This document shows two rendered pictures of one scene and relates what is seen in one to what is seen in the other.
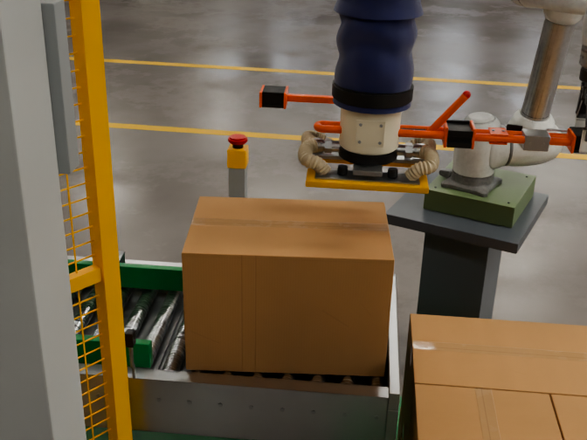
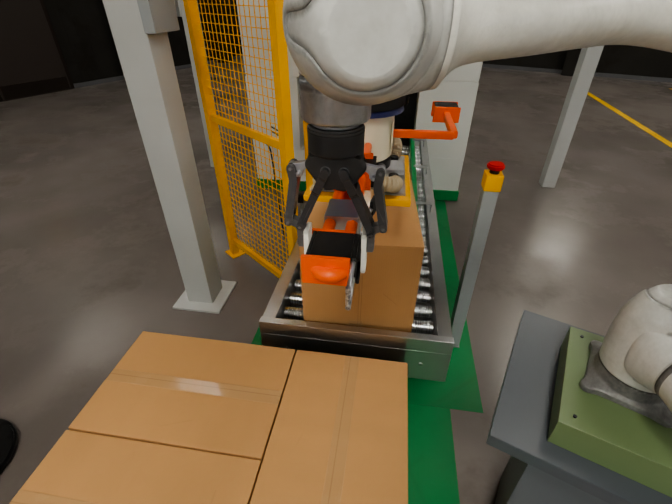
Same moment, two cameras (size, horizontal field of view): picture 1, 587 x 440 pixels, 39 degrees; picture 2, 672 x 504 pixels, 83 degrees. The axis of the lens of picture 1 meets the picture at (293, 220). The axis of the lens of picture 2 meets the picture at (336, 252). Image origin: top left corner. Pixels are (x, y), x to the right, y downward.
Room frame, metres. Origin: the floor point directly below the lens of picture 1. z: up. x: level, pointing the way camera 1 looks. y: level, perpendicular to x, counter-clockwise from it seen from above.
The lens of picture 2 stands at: (2.24, -1.31, 1.61)
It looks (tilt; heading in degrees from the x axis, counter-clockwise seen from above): 34 degrees down; 94
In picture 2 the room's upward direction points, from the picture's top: straight up
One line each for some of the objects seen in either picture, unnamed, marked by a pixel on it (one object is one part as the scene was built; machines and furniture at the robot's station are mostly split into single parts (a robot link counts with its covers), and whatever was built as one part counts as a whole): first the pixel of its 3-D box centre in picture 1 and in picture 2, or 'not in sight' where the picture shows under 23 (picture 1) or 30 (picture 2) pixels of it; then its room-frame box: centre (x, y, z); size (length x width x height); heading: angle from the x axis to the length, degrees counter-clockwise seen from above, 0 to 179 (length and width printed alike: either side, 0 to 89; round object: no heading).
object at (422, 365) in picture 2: (390, 361); (352, 354); (2.24, -0.33, 0.48); 0.70 x 0.03 x 0.15; 175
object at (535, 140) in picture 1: (535, 140); (343, 217); (2.21, -0.67, 1.26); 0.07 x 0.07 x 0.04; 86
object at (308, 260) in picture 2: (584, 140); (329, 256); (2.19, -0.81, 1.26); 0.08 x 0.07 x 0.05; 86
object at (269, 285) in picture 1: (288, 283); (361, 245); (2.25, 0.01, 0.75); 0.60 x 0.40 x 0.40; 89
